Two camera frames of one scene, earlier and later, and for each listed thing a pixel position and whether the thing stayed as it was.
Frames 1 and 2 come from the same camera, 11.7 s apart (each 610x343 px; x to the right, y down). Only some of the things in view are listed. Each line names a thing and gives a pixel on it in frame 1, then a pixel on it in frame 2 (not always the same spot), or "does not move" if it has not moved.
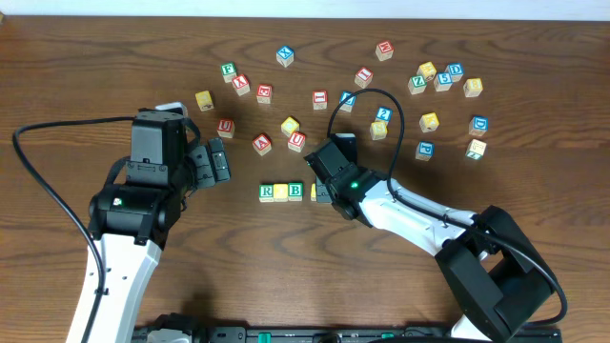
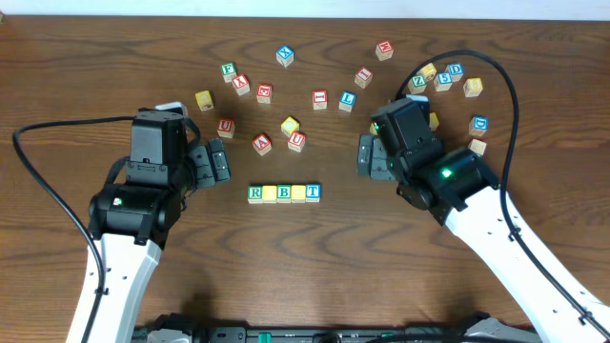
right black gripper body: x=322 y=191 → x=372 y=157
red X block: x=241 y=85 does not move
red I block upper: x=363 y=77 does not move
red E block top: x=385 y=50 does not move
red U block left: x=226 y=128 does not move
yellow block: x=280 y=192 → x=270 y=193
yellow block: x=313 y=192 → x=298 y=193
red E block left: x=264 y=93 does not move
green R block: x=266 y=192 → x=254 y=194
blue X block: x=285 y=55 does not move
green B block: x=294 y=191 → x=284 y=193
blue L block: x=348 y=106 does not move
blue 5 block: x=442 y=82 does not move
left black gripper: x=217 y=160 does not move
